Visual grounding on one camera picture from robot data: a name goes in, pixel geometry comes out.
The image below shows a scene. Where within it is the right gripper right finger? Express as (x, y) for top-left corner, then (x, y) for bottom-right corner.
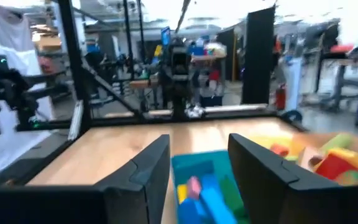
(227, 133), (358, 224)

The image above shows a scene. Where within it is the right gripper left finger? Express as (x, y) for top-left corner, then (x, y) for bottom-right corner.
(0, 134), (171, 224)

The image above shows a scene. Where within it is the pink arch block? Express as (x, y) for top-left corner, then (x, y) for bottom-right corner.
(270, 142), (291, 157)

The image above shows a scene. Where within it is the blue rectangular block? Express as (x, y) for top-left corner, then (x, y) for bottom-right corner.
(177, 198), (206, 224)
(200, 185), (239, 224)

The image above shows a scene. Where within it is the pink rectangular block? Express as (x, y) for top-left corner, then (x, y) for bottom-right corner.
(186, 175), (203, 201)

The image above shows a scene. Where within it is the light green arch block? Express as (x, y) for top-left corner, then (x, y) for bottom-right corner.
(319, 133), (354, 156)

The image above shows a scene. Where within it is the yellow plastic bin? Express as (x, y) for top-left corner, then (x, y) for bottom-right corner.
(249, 133), (358, 187)

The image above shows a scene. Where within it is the blue plastic bin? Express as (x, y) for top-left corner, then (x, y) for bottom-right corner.
(170, 149), (252, 224)

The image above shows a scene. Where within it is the silver aluminium bar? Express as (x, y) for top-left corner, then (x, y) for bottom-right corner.
(203, 103), (269, 113)
(69, 100), (84, 141)

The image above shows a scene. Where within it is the red fire extinguisher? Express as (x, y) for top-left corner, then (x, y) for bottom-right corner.
(274, 83), (288, 111)

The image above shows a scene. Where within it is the black diagonal brace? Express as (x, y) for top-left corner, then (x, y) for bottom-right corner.
(81, 57), (144, 118)

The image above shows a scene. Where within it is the black partition panel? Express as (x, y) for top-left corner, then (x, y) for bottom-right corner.
(242, 5), (277, 106)

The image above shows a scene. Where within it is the grey desk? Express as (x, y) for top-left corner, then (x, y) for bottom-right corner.
(300, 43), (358, 108)

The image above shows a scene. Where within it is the blue screen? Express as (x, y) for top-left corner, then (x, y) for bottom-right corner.
(161, 26), (172, 47)

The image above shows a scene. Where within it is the cardboard box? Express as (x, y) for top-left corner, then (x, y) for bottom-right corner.
(35, 33), (62, 53)

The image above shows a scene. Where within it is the white hanging cloth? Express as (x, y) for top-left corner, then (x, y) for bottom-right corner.
(0, 0), (57, 180)

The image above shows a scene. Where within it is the black frame bar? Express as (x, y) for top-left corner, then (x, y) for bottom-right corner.
(0, 130), (85, 188)

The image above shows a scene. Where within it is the black aluminium frame rail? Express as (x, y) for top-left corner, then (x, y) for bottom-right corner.
(85, 110), (307, 131)

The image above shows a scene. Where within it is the black frame post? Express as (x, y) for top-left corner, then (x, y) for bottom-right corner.
(56, 0), (92, 133)
(122, 0), (134, 82)

